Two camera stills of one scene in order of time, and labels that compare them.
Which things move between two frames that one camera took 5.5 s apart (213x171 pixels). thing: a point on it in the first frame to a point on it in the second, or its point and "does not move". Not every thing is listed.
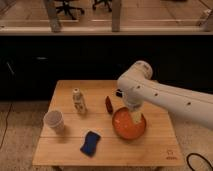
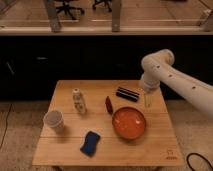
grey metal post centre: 116,15 does not move
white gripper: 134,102 to 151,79
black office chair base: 66,7 does not move
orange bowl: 124,125 does not move
